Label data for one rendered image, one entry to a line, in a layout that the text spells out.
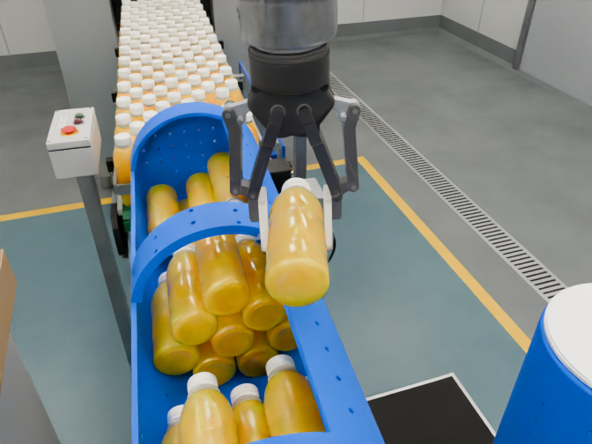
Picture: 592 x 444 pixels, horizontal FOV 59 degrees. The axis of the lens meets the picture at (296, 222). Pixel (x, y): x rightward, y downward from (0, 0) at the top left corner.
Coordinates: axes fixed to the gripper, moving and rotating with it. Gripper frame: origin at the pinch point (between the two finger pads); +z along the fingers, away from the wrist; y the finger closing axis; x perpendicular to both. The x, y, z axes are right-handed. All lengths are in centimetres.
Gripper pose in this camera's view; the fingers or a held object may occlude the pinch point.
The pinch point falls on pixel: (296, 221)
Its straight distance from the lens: 59.9
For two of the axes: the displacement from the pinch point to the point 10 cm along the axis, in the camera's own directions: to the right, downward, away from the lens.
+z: 0.3, 8.1, 5.8
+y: -10.0, 0.3, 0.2
